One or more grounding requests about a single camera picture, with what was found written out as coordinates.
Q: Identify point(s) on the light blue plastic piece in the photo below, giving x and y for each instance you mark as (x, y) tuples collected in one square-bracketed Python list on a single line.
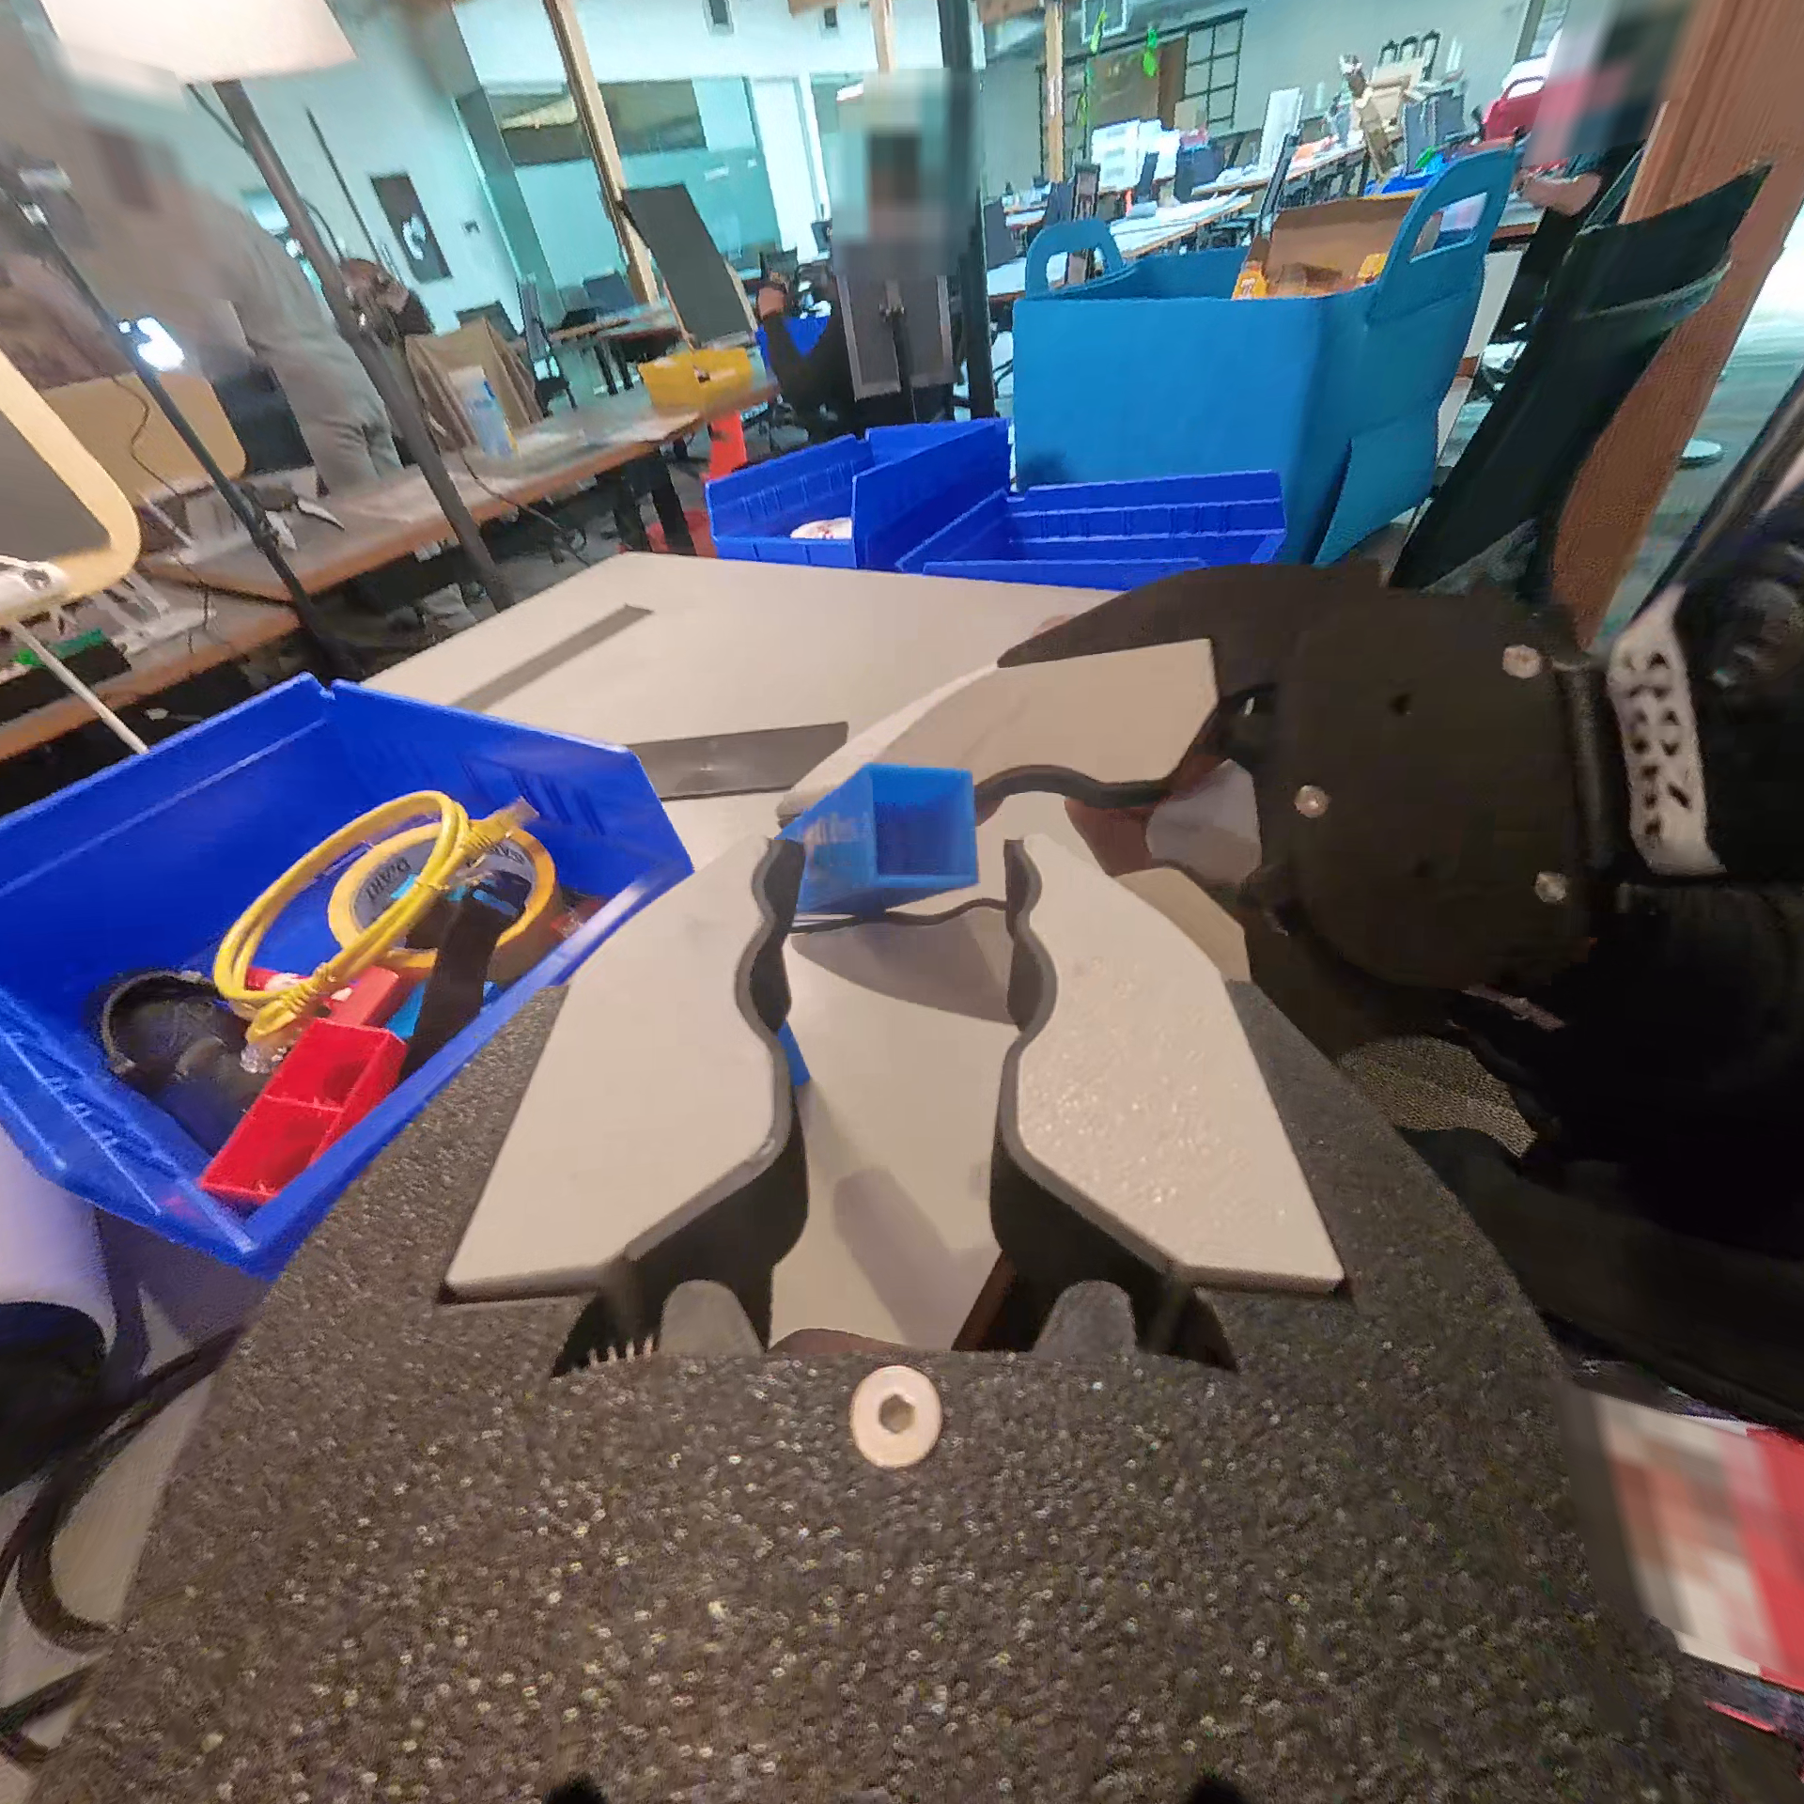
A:
[(402, 1015)]

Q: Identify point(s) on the blue rectangular plastic tube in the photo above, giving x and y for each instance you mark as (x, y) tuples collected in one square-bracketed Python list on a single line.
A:
[(845, 854)]

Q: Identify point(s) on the wooden work table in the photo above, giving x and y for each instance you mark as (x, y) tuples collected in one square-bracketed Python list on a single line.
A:
[(423, 500)]

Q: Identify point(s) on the black tilted board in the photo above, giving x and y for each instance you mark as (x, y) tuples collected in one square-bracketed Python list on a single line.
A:
[(689, 267)]

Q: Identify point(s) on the blue felt tote bag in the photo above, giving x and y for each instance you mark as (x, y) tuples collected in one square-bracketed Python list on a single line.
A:
[(1184, 408)]

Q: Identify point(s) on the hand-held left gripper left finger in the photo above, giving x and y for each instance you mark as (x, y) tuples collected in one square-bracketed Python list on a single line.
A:
[(648, 1100)]

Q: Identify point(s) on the black vertical pole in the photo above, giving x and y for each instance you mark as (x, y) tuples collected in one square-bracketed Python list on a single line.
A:
[(966, 254)]

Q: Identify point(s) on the blue plastic storage bin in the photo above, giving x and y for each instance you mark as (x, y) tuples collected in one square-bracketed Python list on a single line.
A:
[(126, 846), (902, 487)]

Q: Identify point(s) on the dark round object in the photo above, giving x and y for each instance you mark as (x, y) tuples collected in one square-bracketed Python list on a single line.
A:
[(176, 1051)]

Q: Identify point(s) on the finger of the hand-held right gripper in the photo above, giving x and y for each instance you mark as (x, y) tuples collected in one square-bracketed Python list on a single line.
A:
[(1071, 713)]

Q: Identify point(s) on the black light stand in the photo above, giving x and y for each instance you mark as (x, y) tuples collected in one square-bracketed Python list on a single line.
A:
[(359, 352)]

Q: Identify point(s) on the wooden pillar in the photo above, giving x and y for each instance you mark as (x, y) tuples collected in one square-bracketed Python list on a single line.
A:
[(1712, 113)]

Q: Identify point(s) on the white lamp shade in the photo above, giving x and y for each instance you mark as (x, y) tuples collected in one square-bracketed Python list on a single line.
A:
[(197, 36)]

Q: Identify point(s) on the yellow plastic bin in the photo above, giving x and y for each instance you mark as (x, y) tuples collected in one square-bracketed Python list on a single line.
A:
[(697, 380)]

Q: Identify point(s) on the red divided plastic tray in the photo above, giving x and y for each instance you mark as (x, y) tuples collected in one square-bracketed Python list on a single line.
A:
[(302, 1107)]

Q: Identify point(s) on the black chair back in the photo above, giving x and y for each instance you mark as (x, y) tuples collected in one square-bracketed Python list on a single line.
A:
[(1563, 395)]

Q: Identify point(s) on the dark wall poster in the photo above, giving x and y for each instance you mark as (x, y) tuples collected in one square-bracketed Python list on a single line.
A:
[(411, 226)]

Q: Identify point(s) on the blue divided plastic bin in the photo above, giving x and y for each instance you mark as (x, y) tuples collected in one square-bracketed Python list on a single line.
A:
[(1099, 532)]

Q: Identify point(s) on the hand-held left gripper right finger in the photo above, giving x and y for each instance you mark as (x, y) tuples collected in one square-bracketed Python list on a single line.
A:
[(1155, 1113)]

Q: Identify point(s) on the cardboard box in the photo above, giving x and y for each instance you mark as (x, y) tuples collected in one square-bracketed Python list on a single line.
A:
[(1325, 239)]

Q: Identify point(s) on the yellow tape roll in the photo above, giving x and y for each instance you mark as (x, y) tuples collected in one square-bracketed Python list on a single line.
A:
[(377, 882)]

